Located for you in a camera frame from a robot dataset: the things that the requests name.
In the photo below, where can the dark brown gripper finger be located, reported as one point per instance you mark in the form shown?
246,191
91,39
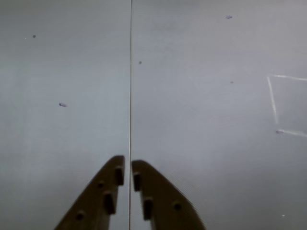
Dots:
165,206
96,203

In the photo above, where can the grey rubber mat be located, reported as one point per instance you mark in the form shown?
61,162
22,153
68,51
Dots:
64,72
216,119

